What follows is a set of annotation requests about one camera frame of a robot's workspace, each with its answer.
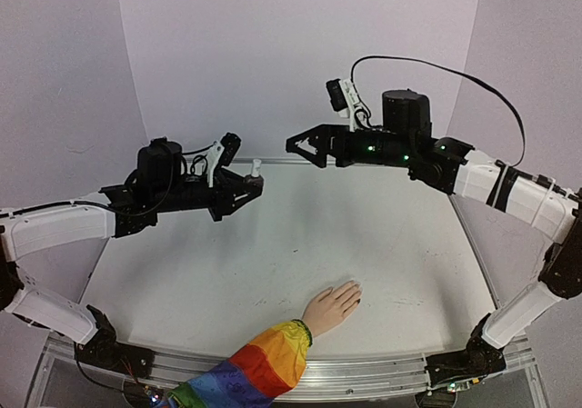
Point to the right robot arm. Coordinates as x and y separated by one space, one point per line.
524 228

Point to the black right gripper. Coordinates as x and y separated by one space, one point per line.
333 144

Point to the mannequin hand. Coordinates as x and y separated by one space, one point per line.
331 307

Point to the rainbow sleeve forearm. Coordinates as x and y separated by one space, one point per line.
270 365

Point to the white nail polish cap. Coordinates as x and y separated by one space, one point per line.
256 166

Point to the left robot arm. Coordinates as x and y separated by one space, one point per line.
122 210

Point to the aluminium front rail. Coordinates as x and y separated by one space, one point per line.
342 379

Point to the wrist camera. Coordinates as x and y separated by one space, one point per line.
346 102
221 153

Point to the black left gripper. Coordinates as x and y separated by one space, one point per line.
228 184

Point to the purple nail polish bottle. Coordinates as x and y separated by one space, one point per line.
256 181

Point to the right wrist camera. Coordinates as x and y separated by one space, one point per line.
346 102

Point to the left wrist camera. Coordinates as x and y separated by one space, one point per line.
221 153

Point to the aluminium back edge strip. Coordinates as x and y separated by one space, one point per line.
270 160

